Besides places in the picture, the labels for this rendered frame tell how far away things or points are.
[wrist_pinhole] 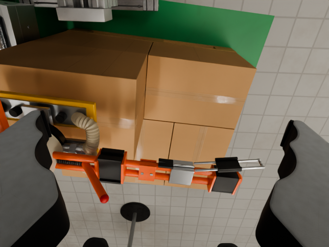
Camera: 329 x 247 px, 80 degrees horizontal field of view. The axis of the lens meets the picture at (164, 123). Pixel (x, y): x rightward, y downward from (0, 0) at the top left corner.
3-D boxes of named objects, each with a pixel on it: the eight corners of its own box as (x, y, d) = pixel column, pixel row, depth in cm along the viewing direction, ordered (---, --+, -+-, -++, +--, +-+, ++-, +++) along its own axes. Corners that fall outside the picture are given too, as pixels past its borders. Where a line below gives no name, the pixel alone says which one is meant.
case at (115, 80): (47, 108, 124) (1, 149, 90) (32, 40, 103) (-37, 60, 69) (143, 118, 126) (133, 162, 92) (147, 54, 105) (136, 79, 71)
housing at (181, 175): (168, 173, 66) (168, 184, 62) (171, 158, 62) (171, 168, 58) (189, 175, 66) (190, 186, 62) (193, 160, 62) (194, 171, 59)
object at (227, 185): (205, 180, 66) (208, 192, 62) (211, 164, 63) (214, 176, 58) (229, 183, 67) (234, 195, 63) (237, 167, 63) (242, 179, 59)
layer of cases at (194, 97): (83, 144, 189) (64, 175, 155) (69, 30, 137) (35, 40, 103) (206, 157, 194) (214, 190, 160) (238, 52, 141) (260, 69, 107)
